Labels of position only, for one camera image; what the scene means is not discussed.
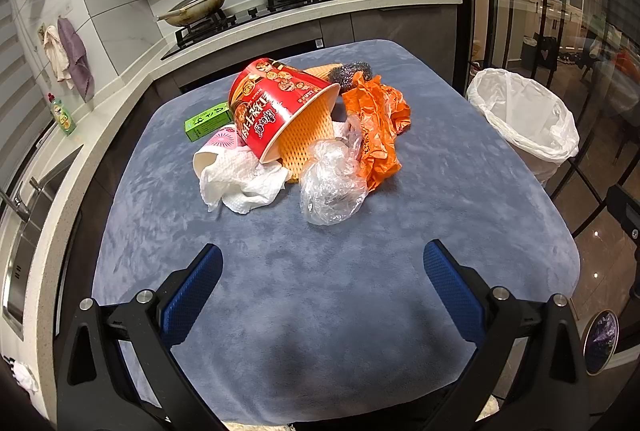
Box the white paper towel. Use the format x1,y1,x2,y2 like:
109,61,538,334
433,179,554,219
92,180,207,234
192,145,290,214

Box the clear plastic bag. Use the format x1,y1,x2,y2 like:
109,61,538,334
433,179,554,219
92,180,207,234
299,115,368,226

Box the orange plastic bag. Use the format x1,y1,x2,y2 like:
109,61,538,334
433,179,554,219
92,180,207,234
342,70,411,192

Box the red instant noodle bowl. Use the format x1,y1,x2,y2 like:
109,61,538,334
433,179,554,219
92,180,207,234
228,58,340,164

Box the steel wool scrubber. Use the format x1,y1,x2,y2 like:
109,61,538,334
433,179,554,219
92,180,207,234
328,62,372,93

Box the steel kitchen sink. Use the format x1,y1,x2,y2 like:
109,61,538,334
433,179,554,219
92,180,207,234
2,148,80,340

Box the white lined trash bin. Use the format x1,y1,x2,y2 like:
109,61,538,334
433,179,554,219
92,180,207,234
465,68,579,184

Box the white kitchen countertop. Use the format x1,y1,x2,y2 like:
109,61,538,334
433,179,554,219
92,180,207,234
1,0,463,421

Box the chrome faucet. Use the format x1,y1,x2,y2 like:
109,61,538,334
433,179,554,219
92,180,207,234
0,177,42,223

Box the green wasabi box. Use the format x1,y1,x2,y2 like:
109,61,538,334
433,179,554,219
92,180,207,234
184,102,232,142

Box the pink white wrapper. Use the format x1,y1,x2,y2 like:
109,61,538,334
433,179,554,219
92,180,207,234
204,125,245,152

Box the yellow foam net sleeve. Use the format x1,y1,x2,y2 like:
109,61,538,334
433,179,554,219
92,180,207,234
278,62,352,184

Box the green dish soap bottle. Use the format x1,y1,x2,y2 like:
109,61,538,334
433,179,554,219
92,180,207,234
47,93,76,136

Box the purple hanging towel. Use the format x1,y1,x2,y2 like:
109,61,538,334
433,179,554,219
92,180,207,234
58,16,94,102

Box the white hanging cloth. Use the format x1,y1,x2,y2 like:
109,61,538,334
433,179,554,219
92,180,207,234
42,25,74,89

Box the beige wok with lid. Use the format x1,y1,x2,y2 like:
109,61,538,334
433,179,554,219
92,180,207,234
156,0,226,27

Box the black gas stove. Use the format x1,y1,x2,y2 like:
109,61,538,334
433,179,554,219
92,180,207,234
160,0,332,61

